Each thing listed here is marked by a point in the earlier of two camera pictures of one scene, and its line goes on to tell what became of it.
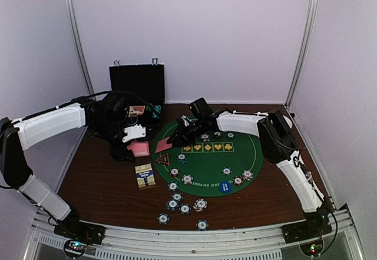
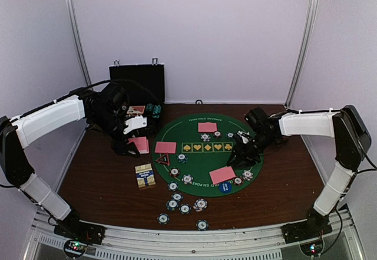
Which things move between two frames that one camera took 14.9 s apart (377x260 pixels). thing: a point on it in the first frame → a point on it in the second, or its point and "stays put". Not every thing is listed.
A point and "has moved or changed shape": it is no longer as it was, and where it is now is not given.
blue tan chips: (247, 174) stays put
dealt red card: (162, 145) has moved or changed shape
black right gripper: (182, 135) → (242, 154)
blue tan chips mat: (205, 137) stays put
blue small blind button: (225, 187) stays put
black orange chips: (174, 172) stays put
